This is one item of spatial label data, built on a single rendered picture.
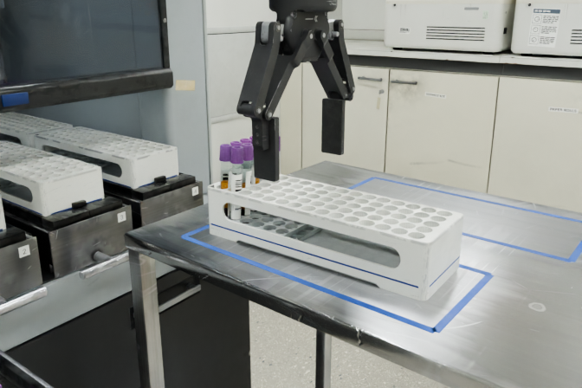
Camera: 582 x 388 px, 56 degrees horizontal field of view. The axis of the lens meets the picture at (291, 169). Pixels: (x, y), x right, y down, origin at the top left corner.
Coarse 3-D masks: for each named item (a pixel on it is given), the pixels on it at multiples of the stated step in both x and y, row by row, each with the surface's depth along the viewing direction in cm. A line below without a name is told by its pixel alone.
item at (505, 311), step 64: (384, 192) 86; (448, 192) 86; (192, 256) 64; (256, 256) 64; (512, 256) 64; (576, 256) 64; (320, 320) 52; (384, 320) 51; (448, 320) 51; (512, 320) 51; (576, 320) 51; (320, 384) 115; (448, 384) 45; (512, 384) 43; (576, 384) 43
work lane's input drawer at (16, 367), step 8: (0, 352) 49; (0, 360) 46; (8, 360) 46; (0, 368) 46; (8, 368) 45; (16, 368) 45; (24, 368) 47; (0, 376) 46; (8, 376) 45; (16, 376) 44; (24, 376) 44; (32, 376) 46; (0, 384) 45; (8, 384) 45; (16, 384) 45; (24, 384) 44; (32, 384) 43; (40, 384) 43
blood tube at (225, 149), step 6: (222, 144) 68; (228, 144) 68; (222, 150) 67; (228, 150) 67; (222, 156) 67; (228, 156) 67; (222, 162) 68; (228, 162) 68; (222, 168) 68; (228, 168) 68; (222, 174) 68; (228, 174) 68; (222, 180) 68; (228, 180) 68; (222, 186) 69; (228, 186) 69; (228, 204) 69; (228, 210) 70; (228, 216) 70
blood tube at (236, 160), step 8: (232, 152) 66; (240, 152) 66; (232, 160) 67; (240, 160) 66; (232, 168) 67; (240, 168) 67; (232, 176) 67; (240, 176) 67; (232, 184) 68; (240, 184) 68; (232, 208) 68; (240, 208) 69; (232, 216) 69; (240, 216) 69
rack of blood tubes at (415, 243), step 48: (240, 192) 68; (288, 192) 67; (336, 192) 67; (240, 240) 68; (288, 240) 63; (336, 240) 67; (384, 240) 55; (432, 240) 53; (384, 288) 57; (432, 288) 55
